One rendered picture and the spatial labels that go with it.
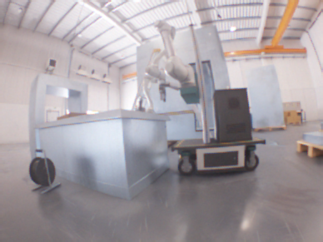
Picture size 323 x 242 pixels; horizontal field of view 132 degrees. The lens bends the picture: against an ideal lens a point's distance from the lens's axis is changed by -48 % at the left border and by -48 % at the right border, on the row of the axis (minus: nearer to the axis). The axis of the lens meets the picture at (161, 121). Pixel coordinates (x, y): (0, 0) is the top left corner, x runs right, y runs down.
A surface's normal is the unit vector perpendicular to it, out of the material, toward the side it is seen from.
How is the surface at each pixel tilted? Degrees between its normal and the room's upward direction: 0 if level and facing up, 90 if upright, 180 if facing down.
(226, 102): 90
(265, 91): 90
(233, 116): 90
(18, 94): 90
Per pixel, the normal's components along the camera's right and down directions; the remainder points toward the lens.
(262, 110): -0.70, 0.01
